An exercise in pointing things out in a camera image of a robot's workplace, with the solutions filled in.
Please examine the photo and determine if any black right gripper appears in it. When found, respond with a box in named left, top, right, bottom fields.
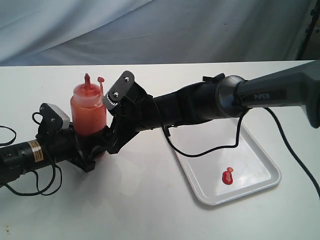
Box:
left=107, top=82, right=165, bottom=154

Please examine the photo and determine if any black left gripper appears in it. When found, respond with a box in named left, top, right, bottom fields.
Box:
left=36, top=124, right=106, bottom=173

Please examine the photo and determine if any red sauce squeeze bottle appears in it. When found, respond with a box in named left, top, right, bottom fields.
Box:
left=70, top=73, right=107, bottom=137

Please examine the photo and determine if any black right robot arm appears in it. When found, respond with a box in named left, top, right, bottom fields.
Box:
left=103, top=61, right=320, bottom=154

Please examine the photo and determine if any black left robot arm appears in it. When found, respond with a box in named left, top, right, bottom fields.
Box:
left=0, top=127, right=105, bottom=187

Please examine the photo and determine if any red sauce blob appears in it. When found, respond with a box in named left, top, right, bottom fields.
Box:
left=221, top=167, right=234, bottom=185

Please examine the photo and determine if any white rectangular plastic tray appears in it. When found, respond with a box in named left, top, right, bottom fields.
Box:
left=170, top=118, right=282, bottom=206

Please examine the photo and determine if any grey backdrop cloth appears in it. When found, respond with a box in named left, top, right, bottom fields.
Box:
left=0, top=0, right=315, bottom=66

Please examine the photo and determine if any black tripod stand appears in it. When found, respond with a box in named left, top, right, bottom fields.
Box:
left=295, top=0, right=320, bottom=61

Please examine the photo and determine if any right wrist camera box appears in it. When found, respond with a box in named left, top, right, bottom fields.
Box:
left=102, top=70, right=135, bottom=111

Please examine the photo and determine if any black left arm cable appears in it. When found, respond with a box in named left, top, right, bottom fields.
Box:
left=0, top=111, right=63, bottom=196

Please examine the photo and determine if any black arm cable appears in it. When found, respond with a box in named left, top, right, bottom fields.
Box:
left=0, top=111, right=63, bottom=196
left=147, top=94, right=320, bottom=198

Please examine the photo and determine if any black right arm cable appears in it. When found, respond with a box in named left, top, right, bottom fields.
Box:
left=147, top=94, right=320, bottom=198

